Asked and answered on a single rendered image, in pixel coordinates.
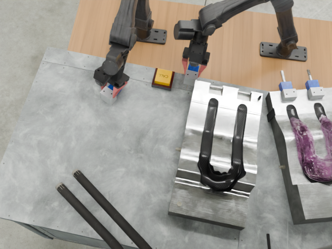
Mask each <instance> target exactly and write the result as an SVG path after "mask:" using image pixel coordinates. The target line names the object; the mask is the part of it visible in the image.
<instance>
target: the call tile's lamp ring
mask: <svg viewBox="0 0 332 249"><path fill-rule="evenodd" d="M157 69H158V68H156V70H155V74H154V78H153V81H152V85H157V86H162V87H167V88H171V86H172V82H173V77H174V73H175V72H173V74H172V78H171V83H170V86H166V85H161V84H156V83H154V81H155V77H156V73H157Z"/></svg>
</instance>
